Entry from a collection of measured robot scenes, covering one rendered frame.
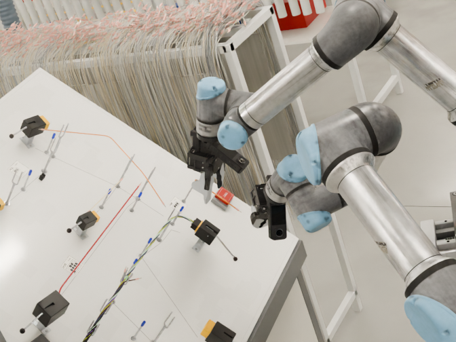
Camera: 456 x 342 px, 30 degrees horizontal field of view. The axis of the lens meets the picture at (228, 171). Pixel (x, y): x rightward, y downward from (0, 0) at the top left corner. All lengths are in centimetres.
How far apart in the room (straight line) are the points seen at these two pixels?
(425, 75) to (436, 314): 74
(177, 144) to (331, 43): 141
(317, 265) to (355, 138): 250
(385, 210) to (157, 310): 91
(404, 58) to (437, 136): 298
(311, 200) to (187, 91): 111
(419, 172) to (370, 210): 308
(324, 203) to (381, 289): 185
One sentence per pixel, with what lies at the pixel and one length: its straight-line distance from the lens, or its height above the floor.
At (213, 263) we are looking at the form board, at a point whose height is 101.
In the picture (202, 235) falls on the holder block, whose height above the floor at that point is 111.
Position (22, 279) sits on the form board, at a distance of 226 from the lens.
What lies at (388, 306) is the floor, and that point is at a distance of 380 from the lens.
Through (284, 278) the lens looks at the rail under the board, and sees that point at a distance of 262.
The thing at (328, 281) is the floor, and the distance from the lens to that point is 405.
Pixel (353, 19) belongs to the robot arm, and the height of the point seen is 171.
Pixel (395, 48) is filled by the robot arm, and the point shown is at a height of 158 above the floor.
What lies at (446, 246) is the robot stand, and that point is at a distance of 213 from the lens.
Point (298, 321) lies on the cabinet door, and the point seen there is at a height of 63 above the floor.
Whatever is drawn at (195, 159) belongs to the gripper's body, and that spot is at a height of 136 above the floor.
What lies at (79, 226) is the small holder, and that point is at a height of 130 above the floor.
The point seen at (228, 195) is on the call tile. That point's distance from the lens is 269.
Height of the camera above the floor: 232
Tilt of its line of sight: 26 degrees down
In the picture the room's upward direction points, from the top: 20 degrees counter-clockwise
